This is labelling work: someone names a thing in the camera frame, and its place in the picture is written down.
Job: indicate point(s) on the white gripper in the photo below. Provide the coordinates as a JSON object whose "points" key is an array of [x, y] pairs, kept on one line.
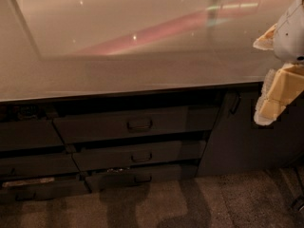
{"points": [[291, 37]]}

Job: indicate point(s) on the dark drawer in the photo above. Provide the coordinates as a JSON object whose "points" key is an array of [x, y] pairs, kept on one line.
{"points": [[27, 135], [40, 165], [139, 154], [141, 175], [43, 191], [135, 123]]}

